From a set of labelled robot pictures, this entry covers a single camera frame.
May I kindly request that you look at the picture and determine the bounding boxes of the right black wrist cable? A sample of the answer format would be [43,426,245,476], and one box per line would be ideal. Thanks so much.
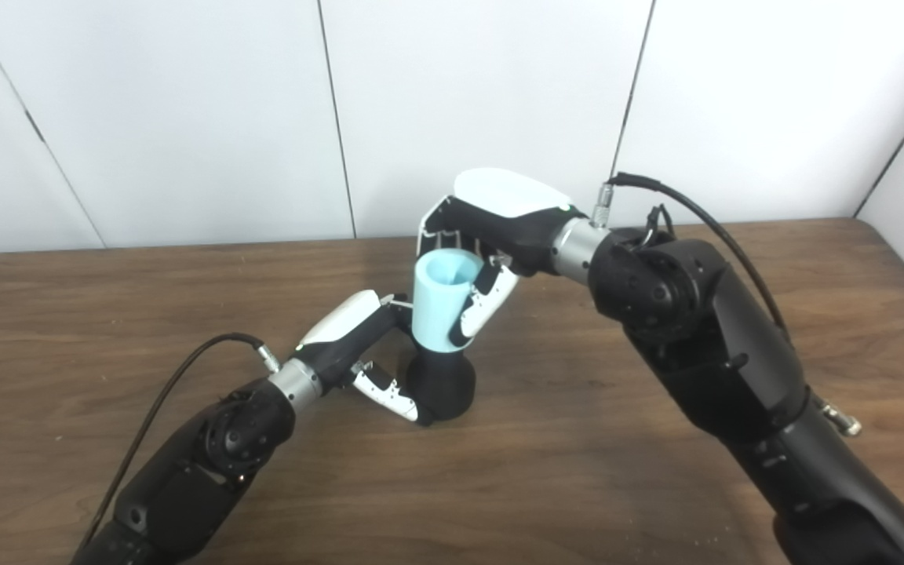
[592,173,862,436]

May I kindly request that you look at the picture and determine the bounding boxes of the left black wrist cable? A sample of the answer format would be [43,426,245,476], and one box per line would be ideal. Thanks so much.
[79,333,282,550]

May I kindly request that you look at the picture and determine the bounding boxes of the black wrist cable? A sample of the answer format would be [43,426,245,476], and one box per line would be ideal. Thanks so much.
[79,333,282,550]
[592,173,862,436]

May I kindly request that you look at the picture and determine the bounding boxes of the light-blue hose piece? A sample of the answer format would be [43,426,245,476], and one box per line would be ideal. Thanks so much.
[413,251,484,354]

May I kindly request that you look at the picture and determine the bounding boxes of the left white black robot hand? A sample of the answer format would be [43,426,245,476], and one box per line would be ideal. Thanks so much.
[293,290,433,428]

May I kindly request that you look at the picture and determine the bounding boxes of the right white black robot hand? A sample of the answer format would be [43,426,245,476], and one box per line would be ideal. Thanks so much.
[417,168,578,348]

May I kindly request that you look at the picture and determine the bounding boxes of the black flared nozzle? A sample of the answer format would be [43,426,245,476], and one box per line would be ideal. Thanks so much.
[405,345,476,427]

